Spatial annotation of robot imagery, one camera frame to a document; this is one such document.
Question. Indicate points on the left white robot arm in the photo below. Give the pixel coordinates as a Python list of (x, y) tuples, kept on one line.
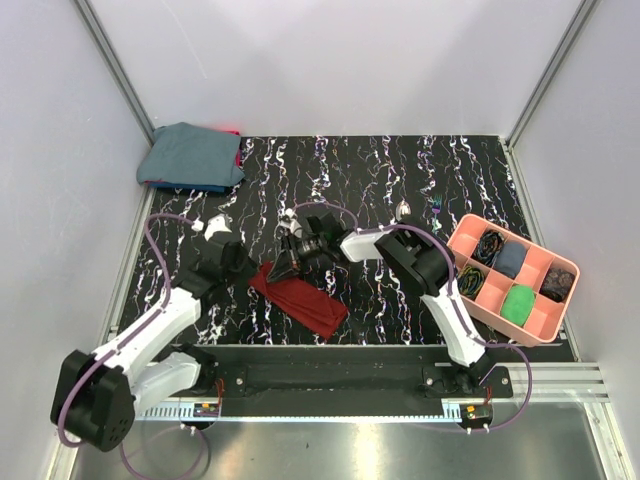
[(99, 394)]

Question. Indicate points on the pink divided organizer tray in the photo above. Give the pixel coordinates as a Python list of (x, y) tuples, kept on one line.
[(545, 320)]

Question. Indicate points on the left aluminium frame post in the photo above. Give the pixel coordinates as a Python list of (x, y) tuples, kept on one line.
[(107, 52)]

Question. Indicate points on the brown patterned rolled sock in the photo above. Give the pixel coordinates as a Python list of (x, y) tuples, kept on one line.
[(557, 284)]

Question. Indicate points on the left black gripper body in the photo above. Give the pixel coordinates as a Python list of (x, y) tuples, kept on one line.
[(241, 272)]

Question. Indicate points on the folded pink cloth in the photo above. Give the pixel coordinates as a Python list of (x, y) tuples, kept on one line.
[(231, 139)]

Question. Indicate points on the grey-blue rolled sock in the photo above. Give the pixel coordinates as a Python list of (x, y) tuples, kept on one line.
[(510, 259)]

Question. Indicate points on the fork with teal handle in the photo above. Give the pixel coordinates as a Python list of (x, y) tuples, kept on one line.
[(436, 207)]

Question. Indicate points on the dark red cloth napkin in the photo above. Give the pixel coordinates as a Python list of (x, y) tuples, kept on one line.
[(311, 307)]

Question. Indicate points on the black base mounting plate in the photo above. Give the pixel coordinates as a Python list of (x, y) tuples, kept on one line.
[(343, 383)]

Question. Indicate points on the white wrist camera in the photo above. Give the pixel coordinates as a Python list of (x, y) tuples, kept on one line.
[(220, 223), (288, 221)]

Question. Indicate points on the silver spoon patterned handle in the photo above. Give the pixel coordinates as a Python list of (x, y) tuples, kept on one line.
[(402, 210)]

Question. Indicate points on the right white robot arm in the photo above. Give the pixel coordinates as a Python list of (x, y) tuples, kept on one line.
[(423, 264)]

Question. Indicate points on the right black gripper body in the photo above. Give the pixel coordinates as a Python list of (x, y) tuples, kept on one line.
[(300, 252)]

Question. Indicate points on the dark patterned rolled sock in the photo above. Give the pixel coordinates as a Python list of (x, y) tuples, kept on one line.
[(488, 247)]

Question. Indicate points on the right aluminium frame post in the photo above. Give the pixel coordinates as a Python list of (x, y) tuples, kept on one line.
[(570, 36)]

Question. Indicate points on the green rolled sock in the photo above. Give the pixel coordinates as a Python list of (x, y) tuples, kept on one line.
[(518, 304)]

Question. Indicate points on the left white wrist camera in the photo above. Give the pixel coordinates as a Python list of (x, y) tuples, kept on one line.
[(220, 223)]

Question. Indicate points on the yellow blue rolled sock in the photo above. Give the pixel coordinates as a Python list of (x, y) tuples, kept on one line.
[(470, 281)]

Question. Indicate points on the aluminium frame post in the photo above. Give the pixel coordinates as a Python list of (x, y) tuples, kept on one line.
[(107, 52), (570, 36)]

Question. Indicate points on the folded grey-blue cloth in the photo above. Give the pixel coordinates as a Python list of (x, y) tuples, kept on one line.
[(187, 154)]

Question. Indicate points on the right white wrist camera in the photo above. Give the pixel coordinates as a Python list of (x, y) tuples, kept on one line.
[(288, 221)]

